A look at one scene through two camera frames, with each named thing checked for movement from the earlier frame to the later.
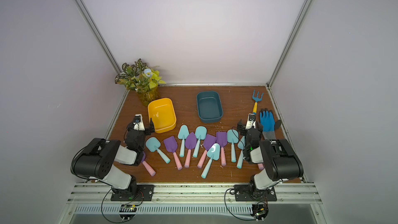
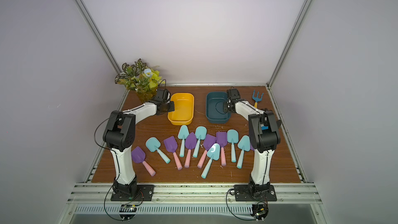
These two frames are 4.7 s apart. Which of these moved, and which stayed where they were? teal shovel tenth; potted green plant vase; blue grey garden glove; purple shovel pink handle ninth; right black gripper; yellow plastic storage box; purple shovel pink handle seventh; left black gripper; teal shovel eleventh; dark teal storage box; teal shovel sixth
Moved: dark teal storage box; left black gripper; right black gripper; yellow plastic storage box
Stayed: purple shovel pink handle seventh; blue grey garden glove; potted green plant vase; teal shovel sixth; purple shovel pink handle ninth; teal shovel tenth; teal shovel eleventh
